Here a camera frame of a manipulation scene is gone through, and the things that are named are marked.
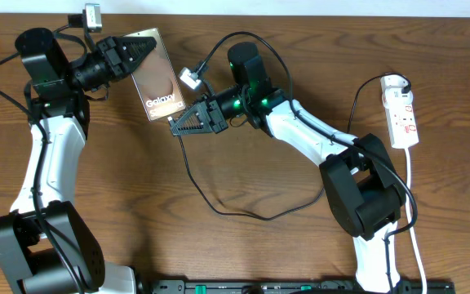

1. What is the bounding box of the Galaxy S25 Ultra smartphone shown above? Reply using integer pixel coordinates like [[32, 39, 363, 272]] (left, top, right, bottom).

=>
[[128, 28, 186, 121]]

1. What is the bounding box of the black USB charging cable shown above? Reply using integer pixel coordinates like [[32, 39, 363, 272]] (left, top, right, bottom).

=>
[[166, 73, 413, 222]]

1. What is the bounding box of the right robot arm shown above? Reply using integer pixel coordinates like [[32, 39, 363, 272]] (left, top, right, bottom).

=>
[[169, 42, 406, 293]]

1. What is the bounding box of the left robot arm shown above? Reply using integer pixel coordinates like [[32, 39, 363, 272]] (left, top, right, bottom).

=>
[[0, 28, 157, 293]]

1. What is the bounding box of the white power strip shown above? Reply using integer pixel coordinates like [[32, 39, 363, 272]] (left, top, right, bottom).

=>
[[380, 73, 419, 149]]

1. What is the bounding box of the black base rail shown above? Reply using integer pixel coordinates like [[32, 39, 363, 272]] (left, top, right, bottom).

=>
[[149, 279, 456, 294]]

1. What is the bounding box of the white power strip cord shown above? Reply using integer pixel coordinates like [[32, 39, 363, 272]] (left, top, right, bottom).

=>
[[403, 147, 428, 294]]

